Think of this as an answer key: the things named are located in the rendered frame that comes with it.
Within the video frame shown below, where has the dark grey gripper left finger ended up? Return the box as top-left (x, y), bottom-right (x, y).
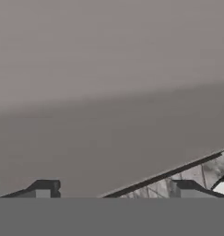
top-left (0, 179), bottom-right (62, 199)

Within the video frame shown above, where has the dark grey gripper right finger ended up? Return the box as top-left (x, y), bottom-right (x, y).
top-left (170, 179), bottom-right (224, 199)

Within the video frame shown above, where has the grey fridge door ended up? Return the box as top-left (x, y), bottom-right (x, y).
top-left (0, 0), bottom-right (224, 199)

